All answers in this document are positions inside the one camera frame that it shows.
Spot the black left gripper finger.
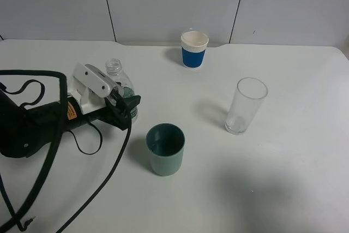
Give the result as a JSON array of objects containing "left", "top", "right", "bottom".
[{"left": 102, "top": 91, "right": 141, "bottom": 130}]

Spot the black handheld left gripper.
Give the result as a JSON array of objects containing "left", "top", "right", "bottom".
[{"left": 0, "top": 89, "right": 110, "bottom": 159}]

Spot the clear bottle with green label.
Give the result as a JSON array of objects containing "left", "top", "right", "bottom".
[{"left": 105, "top": 58, "right": 138, "bottom": 124}]

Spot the green plastic cup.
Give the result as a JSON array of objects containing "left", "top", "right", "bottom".
[{"left": 146, "top": 123, "right": 185, "bottom": 176}]

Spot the blue and white paper cup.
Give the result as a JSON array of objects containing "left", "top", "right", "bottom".
[{"left": 180, "top": 28, "right": 209, "bottom": 69}]

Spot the tall clear drinking glass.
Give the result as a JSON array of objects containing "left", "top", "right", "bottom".
[{"left": 225, "top": 77, "right": 268, "bottom": 135}]

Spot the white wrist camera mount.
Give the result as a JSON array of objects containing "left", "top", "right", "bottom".
[{"left": 68, "top": 63, "right": 124, "bottom": 115}]

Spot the black braided cable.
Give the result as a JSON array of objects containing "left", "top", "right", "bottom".
[{"left": 0, "top": 69, "right": 133, "bottom": 233}]

